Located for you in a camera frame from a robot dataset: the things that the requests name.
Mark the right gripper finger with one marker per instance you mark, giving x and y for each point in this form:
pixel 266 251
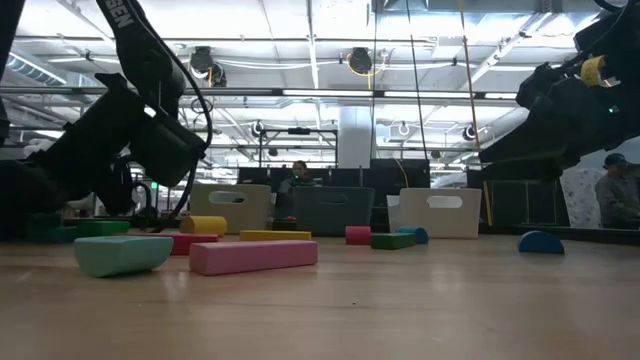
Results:
pixel 530 172
pixel 525 147

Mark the yellow cylinder block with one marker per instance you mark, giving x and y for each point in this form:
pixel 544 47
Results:
pixel 203 226

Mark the green short block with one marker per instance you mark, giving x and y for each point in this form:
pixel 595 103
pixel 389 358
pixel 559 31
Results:
pixel 102 228

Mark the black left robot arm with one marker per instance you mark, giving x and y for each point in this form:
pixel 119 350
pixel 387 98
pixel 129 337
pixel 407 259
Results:
pixel 135 40

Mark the white plastic bin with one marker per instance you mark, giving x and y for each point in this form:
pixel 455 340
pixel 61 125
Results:
pixel 440 222

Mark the person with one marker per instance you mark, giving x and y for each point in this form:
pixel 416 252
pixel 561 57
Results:
pixel 617 200
pixel 299 185

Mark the white building column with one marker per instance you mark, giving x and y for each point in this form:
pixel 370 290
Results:
pixel 356 135

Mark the light grey plastic bin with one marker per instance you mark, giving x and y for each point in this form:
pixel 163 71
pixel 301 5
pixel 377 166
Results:
pixel 250 215

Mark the black fence panel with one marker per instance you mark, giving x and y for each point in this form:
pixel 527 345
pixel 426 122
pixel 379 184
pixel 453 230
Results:
pixel 510 200

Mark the black divider panel row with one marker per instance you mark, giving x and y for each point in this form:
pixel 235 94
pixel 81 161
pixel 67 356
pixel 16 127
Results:
pixel 400 172

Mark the yellow tape tag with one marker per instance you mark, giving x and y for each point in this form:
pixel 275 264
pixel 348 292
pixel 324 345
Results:
pixel 592 70

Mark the dark teal block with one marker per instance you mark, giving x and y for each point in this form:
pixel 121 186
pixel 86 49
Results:
pixel 60 235

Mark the small red block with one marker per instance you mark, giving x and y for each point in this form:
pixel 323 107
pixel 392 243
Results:
pixel 358 235

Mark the black metal frame stand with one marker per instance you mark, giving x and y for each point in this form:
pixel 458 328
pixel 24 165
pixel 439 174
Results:
pixel 298 131

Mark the long ceiling light bar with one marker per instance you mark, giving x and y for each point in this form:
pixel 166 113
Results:
pixel 325 93

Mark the teal plastic bin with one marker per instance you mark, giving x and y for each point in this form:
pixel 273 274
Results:
pixel 332 220

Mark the yellow long block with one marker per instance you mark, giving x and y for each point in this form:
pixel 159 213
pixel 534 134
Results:
pixel 275 235

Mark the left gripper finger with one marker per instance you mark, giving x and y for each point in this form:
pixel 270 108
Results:
pixel 25 180
pixel 20 217

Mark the red long block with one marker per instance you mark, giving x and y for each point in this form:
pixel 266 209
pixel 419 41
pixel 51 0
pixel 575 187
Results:
pixel 195 243

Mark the light turquoise half-round block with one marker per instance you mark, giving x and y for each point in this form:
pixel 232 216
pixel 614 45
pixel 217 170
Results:
pixel 120 256

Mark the dark green block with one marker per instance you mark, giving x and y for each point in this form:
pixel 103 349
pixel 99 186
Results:
pixel 392 241

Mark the pink long block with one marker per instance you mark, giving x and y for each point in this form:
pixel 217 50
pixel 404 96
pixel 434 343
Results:
pixel 250 257

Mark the white patterned sheet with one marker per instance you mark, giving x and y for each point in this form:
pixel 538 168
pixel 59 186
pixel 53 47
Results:
pixel 580 195

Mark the blue half-round block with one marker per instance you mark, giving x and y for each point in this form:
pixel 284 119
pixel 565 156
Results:
pixel 421 234
pixel 541 244

